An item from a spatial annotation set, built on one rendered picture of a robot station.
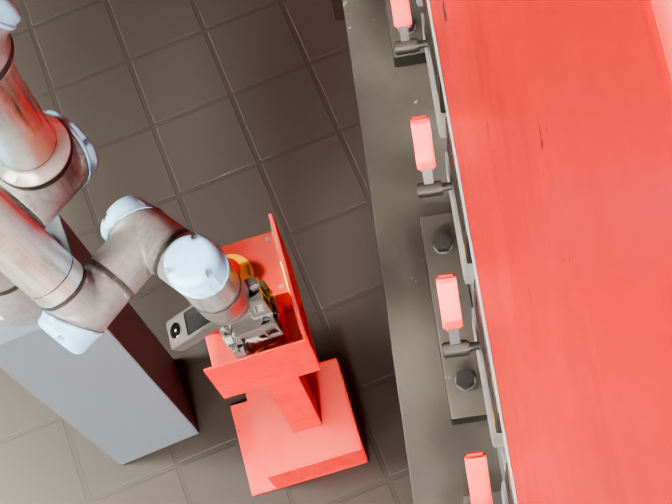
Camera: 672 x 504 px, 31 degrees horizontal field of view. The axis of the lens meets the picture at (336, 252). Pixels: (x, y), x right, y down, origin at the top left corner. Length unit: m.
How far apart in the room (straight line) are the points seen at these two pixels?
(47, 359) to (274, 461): 0.61
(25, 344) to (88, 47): 1.28
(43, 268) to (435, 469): 0.57
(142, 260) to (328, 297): 1.11
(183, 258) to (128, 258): 0.09
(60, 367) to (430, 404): 0.70
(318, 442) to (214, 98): 0.92
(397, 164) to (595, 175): 1.52
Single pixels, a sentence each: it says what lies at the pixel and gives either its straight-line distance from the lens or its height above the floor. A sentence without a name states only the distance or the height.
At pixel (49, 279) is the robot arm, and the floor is 1.12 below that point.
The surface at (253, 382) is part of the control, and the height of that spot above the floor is 0.70.
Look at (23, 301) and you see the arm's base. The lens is 1.88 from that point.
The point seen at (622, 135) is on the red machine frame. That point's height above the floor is 2.26.
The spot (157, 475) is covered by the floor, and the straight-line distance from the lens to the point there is 2.62.
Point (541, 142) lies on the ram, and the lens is 0.54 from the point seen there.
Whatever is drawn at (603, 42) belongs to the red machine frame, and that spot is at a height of 2.26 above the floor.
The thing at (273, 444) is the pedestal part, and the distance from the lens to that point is 2.45.
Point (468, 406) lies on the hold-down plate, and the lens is 1.62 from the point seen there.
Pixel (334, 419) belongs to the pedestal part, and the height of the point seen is 0.12.
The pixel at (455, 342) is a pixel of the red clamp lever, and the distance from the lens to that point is 1.35.
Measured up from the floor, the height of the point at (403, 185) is 0.87.
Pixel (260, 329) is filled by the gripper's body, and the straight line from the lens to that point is 1.72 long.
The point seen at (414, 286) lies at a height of 0.87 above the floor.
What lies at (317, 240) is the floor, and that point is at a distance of 2.71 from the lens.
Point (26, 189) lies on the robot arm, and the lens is 1.76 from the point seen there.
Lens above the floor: 2.47
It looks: 66 degrees down
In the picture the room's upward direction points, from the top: 17 degrees counter-clockwise
